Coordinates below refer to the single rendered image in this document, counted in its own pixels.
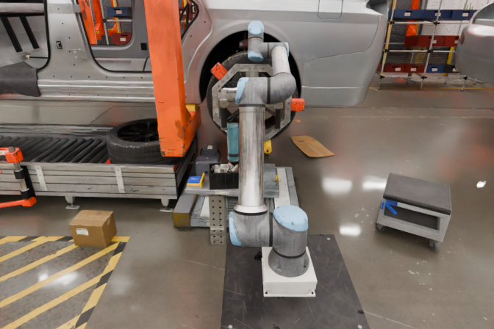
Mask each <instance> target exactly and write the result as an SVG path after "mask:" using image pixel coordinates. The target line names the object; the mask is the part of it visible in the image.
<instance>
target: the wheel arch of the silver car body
mask: <svg viewBox="0 0 494 329"><path fill-rule="evenodd" d="M244 32H246V39H248V29H241V30H238V31H235V32H232V33H230V34H228V35H226V36H224V37H222V38H221V39H220V40H219V41H218V42H217V43H216V44H215V45H214V46H213V47H212V48H211V49H210V50H209V52H208V53H207V55H206V57H205V58H204V61H203V63H202V66H201V70H200V73H199V76H198V98H199V101H200V104H202V103H203V101H204V99H205V98H206V96H207V88H208V84H209V83H210V79H211V78H212V76H213V73H211V72H210V71H211V69H212V68H213V67H214V66H215V65H216V64H217V63H218V62H219V63H220V64H221V63H222V62H224V60H226V59H228V58H229V57H231V56H232V55H233V54H235V53H236V51H237V50H238V53H240V52H241V51H243V48H242V49H241V48H239V42H240V41H242V40H243V35H244ZM263 37H264V43H282V41H281V40H280V39H279V38H277V37H275V36H274V35H272V34H270V33H268V32H264V31H263ZM288 63H289V67H290V72H291V74H292V75H293V77H294V78H295V81H296V86H297V90H298V98H301V96H302V80H301V73H300V70H299V67H298V63H297V62H296V59H295V57H294V56H293V54H292V52H291V51H290V49H289V56H288Z"/></svg>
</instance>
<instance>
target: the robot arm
mask: <svg viewBox="0 0 494 329"><path fill-rule="evenodd" d="M263 31H264V26H263V24H262V23H261V22H260V21H252V22H251V23H250V24H249V25H248V39H247V40H242V41H240V42H239V48H241V49H242V48H248V58H249V59H250V60H251V61H254V62H261V61H263V59H272V67H273V77H270V78H268V77H246V78H241V79H239V81H238V83H237V91H236V99H235V103H236V104H239V109H240V126H239V197H238V204H237V205H236V206H235V207H234V211H231V212H230V214H229V232H230V239H231V242H232V244H233V245H238V246H242V247H244V246H247V247H272V249H271V251H270V253H269V255H268V265H269V267H270V268H271V269H272V271H274V272H275V273H276V274H277V275H280V276H283V277H286V278H295V277H298V276H301V275H303V274H304V273H305V272H306V271H307V270H308V269H309V256H308V255H307V251H306V246H307V229H308V219H307V215H306V213H305V212H304V211H303V210H302V209H300V208H299V207H297V206H292V205H291V206H289V205H281V206H277V208H275V210H274V211H273V212H268V207H267V206H266V205H265V204H264V203H263V189H264V136H265V105H266V104H278V103H281V102H283V101H286V100H287V99H288V98H289V97H291V95H292V94H293V93H294V92H295V90H296V81H295V78H294V77H293V75H292V74H290V67H289V63H288V56H289V45H288V43H284V42H282V43H264V37H263Z"/></svg>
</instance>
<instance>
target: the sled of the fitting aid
mask: <svg viewBox="0 0 494 329"><path fill-rule="evenodd" d="M275 170H276V186H264V189H263V197H264V198H279V177H278V171H277V168H275Z"/></svg>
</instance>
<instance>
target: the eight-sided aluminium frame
mask: <svg viewBox="0 0 494 329"><path fill-rule="evenodd" d="M272 70H273V68H272V67H271V66H270V65H269V64H235V65H234V66H233V67H232V68H231V69H230V70H229V71H228V72H227V74H226V75H225V76H224V77H223V78H222V79H221V80H219V81H218V82H217V83H216V84H215V85H214V86H213V88H212V110H213V120H214V121H215V122H216V123H217V124H218V125H219V126H220V127H221V116H220V105H219V98H217V93H219V90H220V89H221V88H222V86H224V85H225V83H227V82H228V81H229V80H230V79H231V78H232V77H233V76H234V75H235V74H236V72H238V71H250V72H255V71H259V72H267V73H268V74H269V75H270V76H271V77H273V71H272ZM291 101H292V96H291V97H289V98H288V99H287V100H286V101H284V117H283V118H282V119H281V123H280V124H281V125H280V128H281V129H282V128H283V127H284V126H286V125H287V124H288V123H289V122H290V113H291ZM274 128H275V125H274V126H272V127H271V128H270V129H269V130H268V131H267V132H265V136H264V142H267V141H268V140H269V139H270V138H272V136H274V135H275V134H276V133H277V131H274Z"/></svg>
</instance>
